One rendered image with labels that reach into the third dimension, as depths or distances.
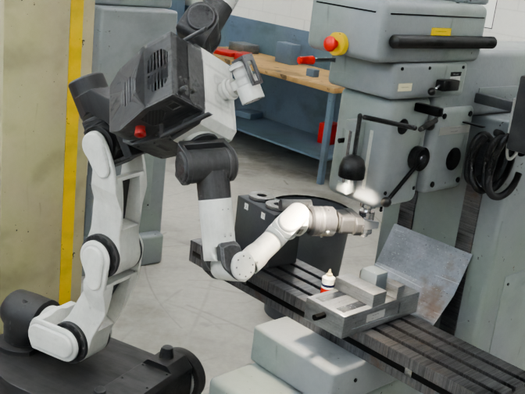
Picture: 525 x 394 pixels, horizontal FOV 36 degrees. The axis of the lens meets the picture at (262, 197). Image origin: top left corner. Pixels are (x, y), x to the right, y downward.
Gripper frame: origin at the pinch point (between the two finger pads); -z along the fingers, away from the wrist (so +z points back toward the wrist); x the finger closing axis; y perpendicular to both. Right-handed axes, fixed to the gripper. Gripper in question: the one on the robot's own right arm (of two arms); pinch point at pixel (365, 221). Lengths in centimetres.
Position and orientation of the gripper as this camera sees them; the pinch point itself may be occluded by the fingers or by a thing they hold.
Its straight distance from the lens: 245.2
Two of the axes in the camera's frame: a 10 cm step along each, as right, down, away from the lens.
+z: -9.5, -0.2, -3.2
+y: -1.2, 9.5, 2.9
